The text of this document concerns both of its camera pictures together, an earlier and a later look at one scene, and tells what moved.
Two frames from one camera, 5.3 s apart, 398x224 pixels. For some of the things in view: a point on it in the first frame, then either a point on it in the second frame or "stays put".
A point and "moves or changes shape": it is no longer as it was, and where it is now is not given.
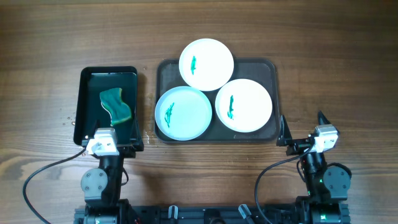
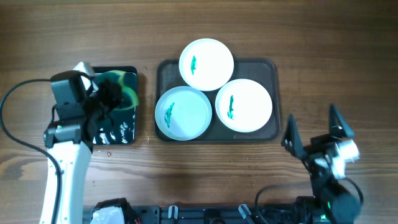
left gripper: [128, 149] → [101, 101]
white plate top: [206, 65] stays put
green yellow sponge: [112, 101] moves or changes shape
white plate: [244, 105] stays put
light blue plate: [183, 113] stays put
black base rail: [210, 214] stays put
